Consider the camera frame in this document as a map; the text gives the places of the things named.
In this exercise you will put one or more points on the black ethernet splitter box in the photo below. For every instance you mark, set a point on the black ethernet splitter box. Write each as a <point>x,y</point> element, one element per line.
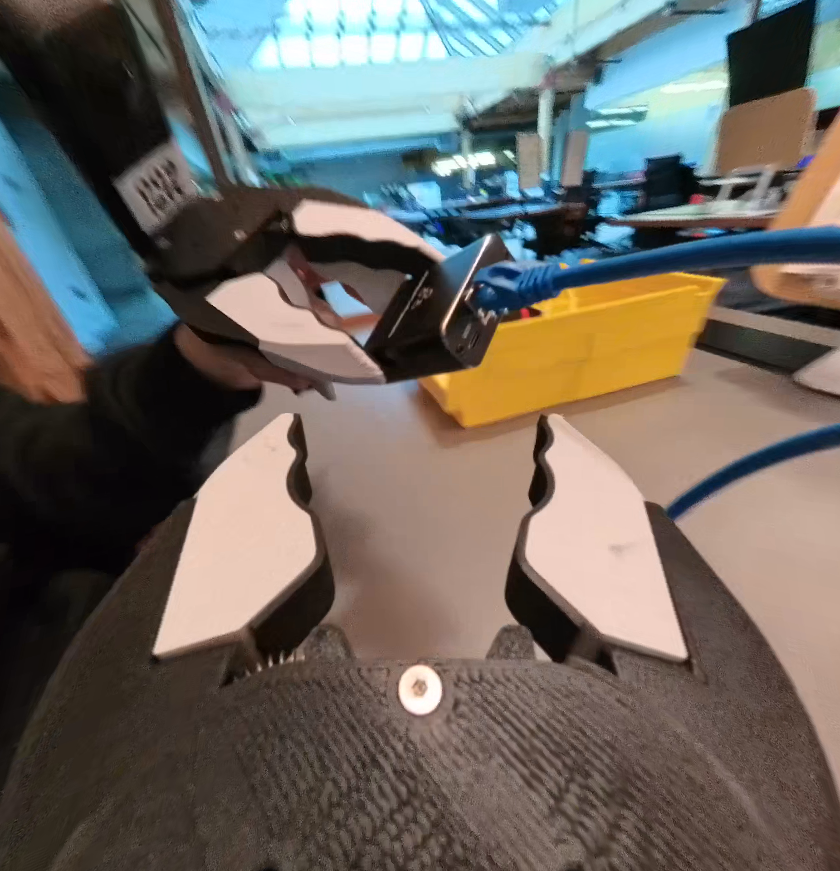
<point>427,320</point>

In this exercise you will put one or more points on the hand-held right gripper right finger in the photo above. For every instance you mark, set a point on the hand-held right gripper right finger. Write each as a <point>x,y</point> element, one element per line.
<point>597,544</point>

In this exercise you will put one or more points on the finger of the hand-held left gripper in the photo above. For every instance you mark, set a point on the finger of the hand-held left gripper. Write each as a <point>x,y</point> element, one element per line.
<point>365,224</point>
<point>284,320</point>

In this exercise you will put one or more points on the wooden post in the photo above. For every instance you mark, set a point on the wooden post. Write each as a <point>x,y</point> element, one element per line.
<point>25,326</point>

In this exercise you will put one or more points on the white board base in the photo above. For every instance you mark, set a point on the white board base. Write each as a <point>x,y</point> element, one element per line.
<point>835,371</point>

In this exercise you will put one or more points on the black monitor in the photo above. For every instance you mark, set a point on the black monitor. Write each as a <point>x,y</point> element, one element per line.
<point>770,54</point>

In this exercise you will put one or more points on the wooden instruction board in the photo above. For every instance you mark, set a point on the wooden instruction board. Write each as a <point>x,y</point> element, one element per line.
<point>821,204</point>

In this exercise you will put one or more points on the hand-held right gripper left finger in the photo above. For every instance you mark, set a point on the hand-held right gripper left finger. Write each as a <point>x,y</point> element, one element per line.
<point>243,544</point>

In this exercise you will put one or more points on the person's left hand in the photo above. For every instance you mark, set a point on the person's left hand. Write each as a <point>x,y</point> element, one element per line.
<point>223,360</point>

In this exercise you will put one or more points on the yellow plastic bin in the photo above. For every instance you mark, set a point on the yellow plastic bin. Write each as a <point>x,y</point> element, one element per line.
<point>597,354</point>

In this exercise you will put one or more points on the grey desk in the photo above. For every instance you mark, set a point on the grey desk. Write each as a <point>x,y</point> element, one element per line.
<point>427,517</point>

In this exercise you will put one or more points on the person's left forearm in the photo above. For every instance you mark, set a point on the person's left forearm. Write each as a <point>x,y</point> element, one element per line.
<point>107,449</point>

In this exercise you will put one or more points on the cardboard panel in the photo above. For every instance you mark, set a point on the cardboard panel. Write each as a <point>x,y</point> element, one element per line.
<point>763,136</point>

